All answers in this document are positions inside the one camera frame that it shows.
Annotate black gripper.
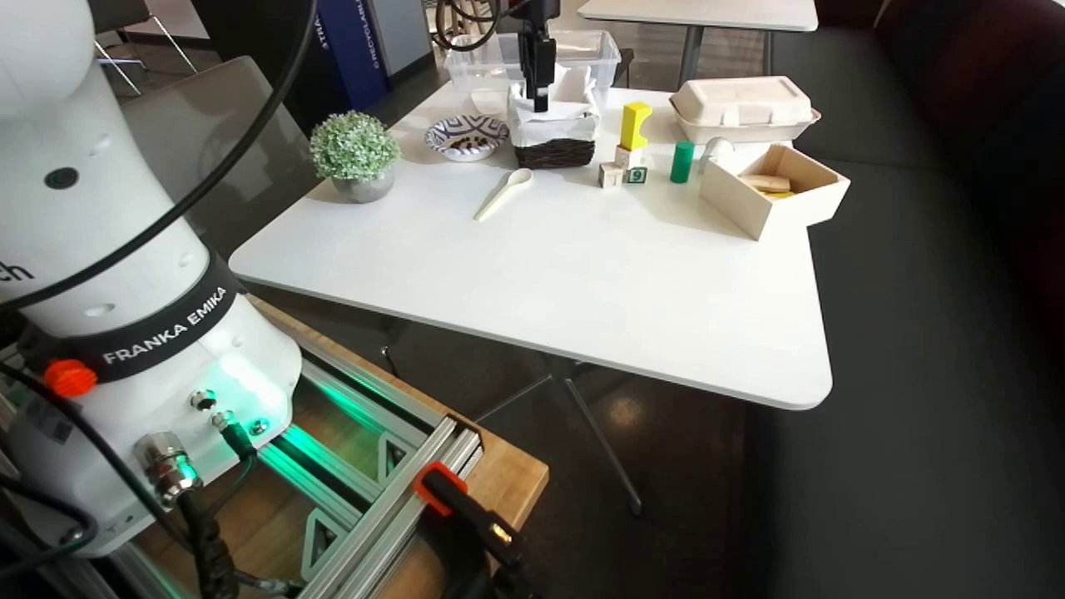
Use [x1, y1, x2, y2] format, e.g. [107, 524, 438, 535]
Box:
[516, 21, 563, 116]

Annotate clear plastic bin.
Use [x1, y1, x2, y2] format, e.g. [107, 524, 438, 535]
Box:
[445, 28, 626, 115]

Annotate blue patterned plate with beans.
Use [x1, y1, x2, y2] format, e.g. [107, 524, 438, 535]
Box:
[425, 111, 512, 166]

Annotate yellow block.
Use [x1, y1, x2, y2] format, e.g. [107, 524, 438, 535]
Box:
[614, 101, 659, 157]

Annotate green cylinder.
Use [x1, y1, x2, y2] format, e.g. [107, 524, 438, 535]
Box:
[668, 138, 697, 188]

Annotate white side table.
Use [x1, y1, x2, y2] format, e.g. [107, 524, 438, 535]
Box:
[574, 0, 822, 86]

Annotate round green potted plant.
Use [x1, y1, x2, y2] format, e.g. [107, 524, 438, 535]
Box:
[306, 106, 402, 206]

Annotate blue standing panel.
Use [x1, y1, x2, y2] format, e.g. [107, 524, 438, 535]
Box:
[311, 0, 391, 115]

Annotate white styrofoam clamshell container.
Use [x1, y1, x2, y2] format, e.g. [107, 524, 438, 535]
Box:
[666, 75, 824, 146]

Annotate wooden block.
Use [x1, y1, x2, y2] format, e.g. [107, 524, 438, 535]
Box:
[737, 171, 793, 198]

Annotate light wooden box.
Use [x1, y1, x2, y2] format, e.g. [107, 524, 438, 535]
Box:
[696, 141, 854, 242]

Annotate metal table legs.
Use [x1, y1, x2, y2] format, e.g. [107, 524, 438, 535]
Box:
[476, 361, 650, 515]

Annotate wooden base board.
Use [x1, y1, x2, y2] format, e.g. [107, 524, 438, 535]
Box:
[131, 296, 551, 599]

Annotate orange black clamp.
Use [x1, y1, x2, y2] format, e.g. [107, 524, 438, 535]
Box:
[408, 461, 526, 559]

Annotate dark bench seat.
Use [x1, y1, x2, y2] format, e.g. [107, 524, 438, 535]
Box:
[763, 0, 1065, 599]

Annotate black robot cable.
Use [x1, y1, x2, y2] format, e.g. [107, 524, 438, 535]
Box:
[0, 0, 325, 316]

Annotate aluminium profile frame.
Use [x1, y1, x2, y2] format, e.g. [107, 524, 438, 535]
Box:
[254, 352, 490, 599]

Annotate black base cable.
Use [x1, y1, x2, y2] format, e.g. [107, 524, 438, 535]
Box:
[173, 485, 247, 599]

